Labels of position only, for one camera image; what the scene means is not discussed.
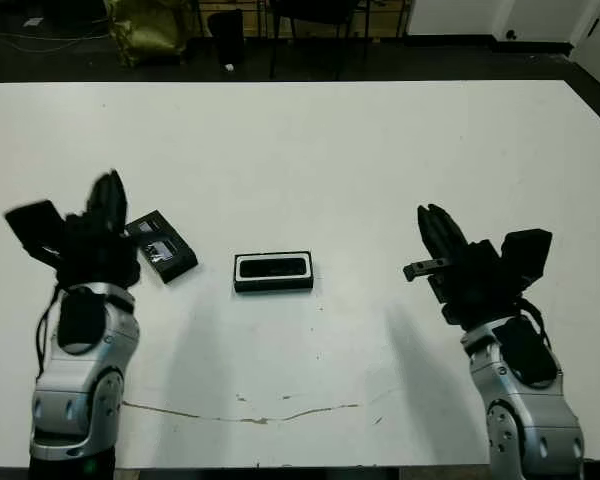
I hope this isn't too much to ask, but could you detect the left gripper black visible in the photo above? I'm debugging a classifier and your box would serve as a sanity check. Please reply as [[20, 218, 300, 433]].
[[53, 169, 142, 292]]

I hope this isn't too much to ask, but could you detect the black box white insert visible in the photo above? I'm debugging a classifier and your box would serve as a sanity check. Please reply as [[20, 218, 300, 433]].
[[233, 248, 315, 295]]

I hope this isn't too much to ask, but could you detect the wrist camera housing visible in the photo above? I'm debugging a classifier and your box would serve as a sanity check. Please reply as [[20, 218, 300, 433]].
[[498, 228, 554, 290], [4, 199, 70, 264]]

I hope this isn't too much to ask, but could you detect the black upright case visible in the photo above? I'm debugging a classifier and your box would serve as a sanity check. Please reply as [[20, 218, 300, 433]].
[[208, 8, 245, 69]]

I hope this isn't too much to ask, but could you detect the left wrist camera housing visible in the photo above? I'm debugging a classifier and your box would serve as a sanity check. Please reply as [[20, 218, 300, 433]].
[[4, 199, 70, 264]]

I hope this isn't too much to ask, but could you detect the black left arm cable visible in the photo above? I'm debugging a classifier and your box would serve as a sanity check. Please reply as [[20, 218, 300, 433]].
[[33, 287, 66, 376]]

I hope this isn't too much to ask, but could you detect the black box lid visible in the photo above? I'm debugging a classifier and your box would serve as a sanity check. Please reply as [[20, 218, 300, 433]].
[[124, 209, 199, 285]]

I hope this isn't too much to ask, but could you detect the slim black camera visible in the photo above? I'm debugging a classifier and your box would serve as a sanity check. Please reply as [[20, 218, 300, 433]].
[[239, 257, 306, 279]]

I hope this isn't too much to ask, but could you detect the black office chair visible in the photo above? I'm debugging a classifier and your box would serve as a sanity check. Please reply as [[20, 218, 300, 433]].
[[269, 0, 371, 81]]

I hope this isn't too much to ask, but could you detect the right wrist camera housing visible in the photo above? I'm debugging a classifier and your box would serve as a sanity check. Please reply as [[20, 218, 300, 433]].
[[498, 228, 554, 290]]

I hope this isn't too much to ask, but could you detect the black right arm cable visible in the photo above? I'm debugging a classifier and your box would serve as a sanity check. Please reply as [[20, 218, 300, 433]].
[[517, 294, 557, 354]]

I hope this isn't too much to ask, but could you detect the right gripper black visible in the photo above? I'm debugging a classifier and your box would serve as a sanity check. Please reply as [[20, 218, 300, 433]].
[[402, 202, 527, 330]]

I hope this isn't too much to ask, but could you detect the yellow green bag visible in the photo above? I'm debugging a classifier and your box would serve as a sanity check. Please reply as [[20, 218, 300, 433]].
[[104, 0, 187, 69]]

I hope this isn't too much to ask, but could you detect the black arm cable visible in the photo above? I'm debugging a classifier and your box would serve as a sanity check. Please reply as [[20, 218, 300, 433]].
[[517, 294, 557, 354], [33, 287, 66, 376]]

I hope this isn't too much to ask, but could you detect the light wooden crate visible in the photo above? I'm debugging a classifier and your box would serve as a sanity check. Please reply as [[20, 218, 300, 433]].
[[244, 0, 274, 36], [369, 0, 411, 36]]

